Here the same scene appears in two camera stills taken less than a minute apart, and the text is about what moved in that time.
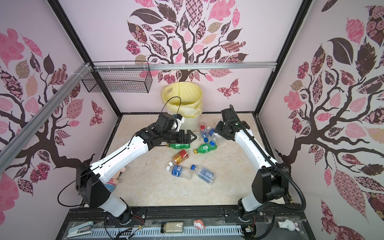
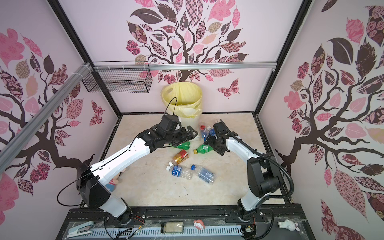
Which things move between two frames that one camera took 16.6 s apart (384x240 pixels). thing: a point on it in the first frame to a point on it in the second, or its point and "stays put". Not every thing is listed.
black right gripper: [217, 128] to [212, 138]
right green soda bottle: [205, 148] stays put
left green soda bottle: [178, 146] stays put
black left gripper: [181, 138] stays put
